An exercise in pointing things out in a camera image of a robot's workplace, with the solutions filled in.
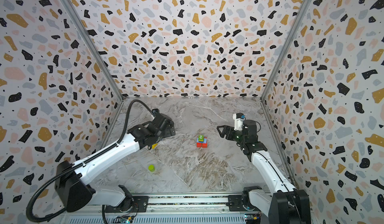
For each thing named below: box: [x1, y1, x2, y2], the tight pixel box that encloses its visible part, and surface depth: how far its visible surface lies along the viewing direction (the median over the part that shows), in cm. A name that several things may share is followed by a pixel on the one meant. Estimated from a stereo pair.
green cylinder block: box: [148, 164, 156, 172], surface depth 86 cm
